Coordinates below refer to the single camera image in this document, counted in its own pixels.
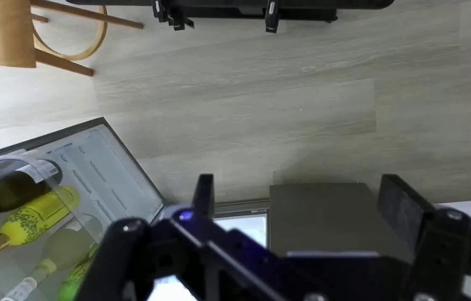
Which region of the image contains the grey rectangular block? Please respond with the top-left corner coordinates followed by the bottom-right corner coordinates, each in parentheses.
top-left (267, 183), bottom-right (384, 260)

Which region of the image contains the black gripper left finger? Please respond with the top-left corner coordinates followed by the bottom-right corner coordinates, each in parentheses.
top-left (73, 173), bottom-right (287, 301)

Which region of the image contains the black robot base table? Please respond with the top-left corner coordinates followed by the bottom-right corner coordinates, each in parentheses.
top-left (67, 0), bottom-right (396, 24)

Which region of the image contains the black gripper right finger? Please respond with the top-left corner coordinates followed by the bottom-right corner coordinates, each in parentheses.
top-left (377, 173), bottom-right (471, 301)

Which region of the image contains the green glass bottle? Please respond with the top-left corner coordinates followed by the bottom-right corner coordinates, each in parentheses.
top-left (57, 245), bottom-right (100, 301)

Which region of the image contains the yellow bottle gold neck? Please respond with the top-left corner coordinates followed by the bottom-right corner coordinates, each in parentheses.
top-left (0, 186), bottom-right (82, 268)

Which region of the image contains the refrigerator door with clear bins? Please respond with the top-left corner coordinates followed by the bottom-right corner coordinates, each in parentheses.
top-left (0, 116), bottom-right (165, 301)

